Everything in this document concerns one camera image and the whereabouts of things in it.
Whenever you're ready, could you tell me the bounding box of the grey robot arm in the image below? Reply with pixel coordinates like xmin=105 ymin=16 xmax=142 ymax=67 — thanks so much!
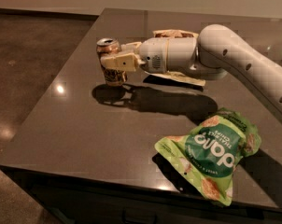
xmin=100 ymin=24 xmax=282 ymax=123

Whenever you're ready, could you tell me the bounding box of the brown yellow chip bag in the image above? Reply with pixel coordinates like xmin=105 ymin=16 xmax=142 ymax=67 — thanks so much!
xmin=152 ymin=29 xmax=205 ymax=86

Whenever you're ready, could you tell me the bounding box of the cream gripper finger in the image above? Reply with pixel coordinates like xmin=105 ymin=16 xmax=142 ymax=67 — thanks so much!
xmin=120 ymin=41 xmax=141 ymax=52
xmin=100 ymin=52 xmax=144 ymax=72

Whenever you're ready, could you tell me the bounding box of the green rice chips bag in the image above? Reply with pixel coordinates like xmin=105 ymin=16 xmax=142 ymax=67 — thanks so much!
xmin=155 ymin=108 xmax=261 ymax=206

